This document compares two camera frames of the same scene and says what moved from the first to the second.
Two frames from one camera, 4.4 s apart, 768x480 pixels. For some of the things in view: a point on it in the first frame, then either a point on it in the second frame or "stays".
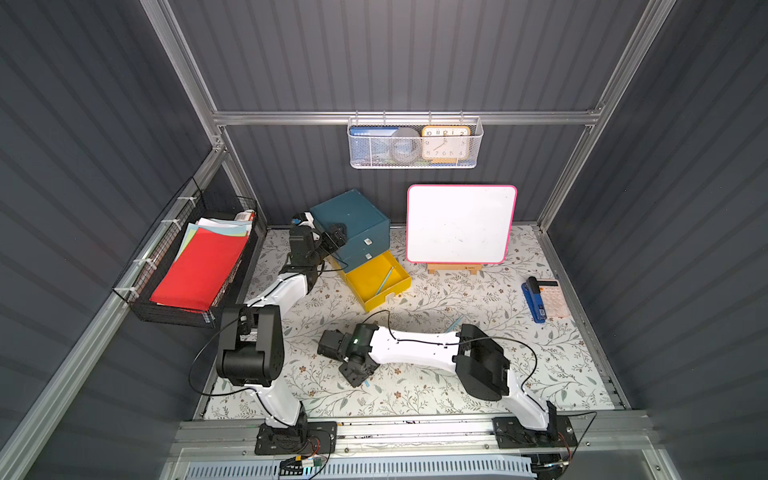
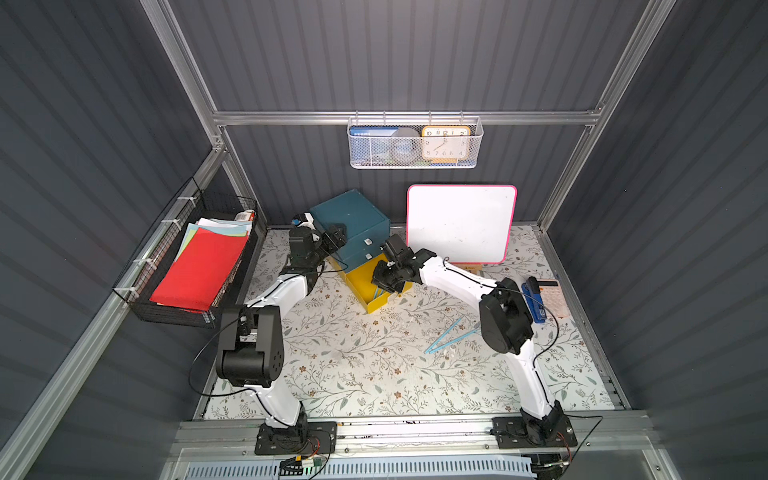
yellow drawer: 378,278 stays
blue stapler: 534,299 stays
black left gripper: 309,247 stays
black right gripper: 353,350 → 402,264
